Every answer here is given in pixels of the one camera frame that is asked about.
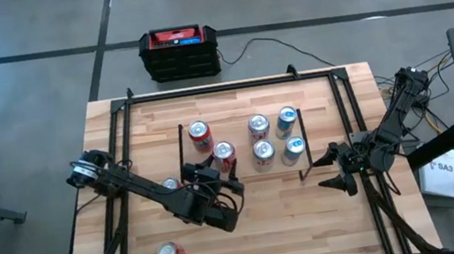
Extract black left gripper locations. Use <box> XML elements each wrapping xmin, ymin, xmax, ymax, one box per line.
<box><xmin>180</xmin><ymin>150</ymin><xmax>246</xmax><ymax>204</ymax></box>

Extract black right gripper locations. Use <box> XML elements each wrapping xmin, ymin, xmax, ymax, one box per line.
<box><xmin>310</xmin><ymin>138</ymin><xmax>374</xmax><ymax>202</ymax></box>

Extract red Coca-Cola can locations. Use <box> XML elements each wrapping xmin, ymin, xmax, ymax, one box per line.
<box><xmin>210</xmin><ymin>138</ymin><xmax>240</xmax><ymax>175</ymax></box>

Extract red strawberry Fanta can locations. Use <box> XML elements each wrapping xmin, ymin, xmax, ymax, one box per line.
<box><xmin>160</xmin><ymin>176</ymin><xmax>183</xmax><ymax>195</ymax></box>
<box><xmin>185</xmin><ymin>118</ymin><xmax>216</xmax><ymax>155</ymax></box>

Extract blue silver Red Bull can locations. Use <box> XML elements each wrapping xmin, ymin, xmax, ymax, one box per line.
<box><xmin>272</xmin><ymin>104</ymin><xmax>301</xmax><ymax>141</ymax></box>
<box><xmin>278</xmin><ymin>133</ymin><xmax>309</xmax><ymax>168</ymax></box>

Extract silver Diet Coke can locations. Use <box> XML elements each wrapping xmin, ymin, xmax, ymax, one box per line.
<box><xmin>245</xmin><ymin>111</ymin><xmax>273</xmax><ymax>145</ymax></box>
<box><xmin>249</xmin><ymin>137</ymin><xmax>279</xmax><ymax>174</ymax></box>

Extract red soda can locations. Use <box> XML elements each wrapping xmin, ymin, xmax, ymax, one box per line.
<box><xmin>155</xmin><ymin>238</ymin><xmax>187</xmax><ymax>254</ymax></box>

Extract black diagonal support beam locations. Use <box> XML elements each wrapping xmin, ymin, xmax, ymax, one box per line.
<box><xmin>402</xmin><ymin>116</ymin><xmax>454</xmax><ymax>172</ymax></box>

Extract white printed paper sheet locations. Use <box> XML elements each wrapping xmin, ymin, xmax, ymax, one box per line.
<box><xmin>415</xmin><ymin>148</ymin><xmax>454</xmax><ymax>207</ymax></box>

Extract black and red power box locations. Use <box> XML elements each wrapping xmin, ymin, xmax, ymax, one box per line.
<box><xmin>136</xmin><ymin>20</ymin><xmax>224</xmax><ymax>86</ymax></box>

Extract wooden shelf with black frame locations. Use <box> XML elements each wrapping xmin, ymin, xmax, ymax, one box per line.
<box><xmin>172</xmin><ymin>105</ymin><xmax>318</xmax><ymax>200</ymax></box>

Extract silver metal bracket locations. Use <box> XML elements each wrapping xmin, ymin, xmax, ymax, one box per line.
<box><xmin>348</xmin><ymin>128</ymin><xmax>373</xmax><ymax>147</ymax></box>

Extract black aluminium table frame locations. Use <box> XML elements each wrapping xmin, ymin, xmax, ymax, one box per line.
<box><xmin>33</xmin><ymin>47</ymin><xmax>444</xmax><ymax>254</ymax></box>

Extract black toolbox power cable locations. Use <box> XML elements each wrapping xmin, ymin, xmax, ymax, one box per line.
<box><xmin>214</xmin><ymin>26</ymin><xmax>338</xmax><ymax>83</ymax></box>

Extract tangled floor cables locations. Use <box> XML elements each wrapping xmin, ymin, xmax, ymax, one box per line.
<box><xmin>371</xmin><ymin>49</ymin><xmax>454</xmax><ymax>144</ymax></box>

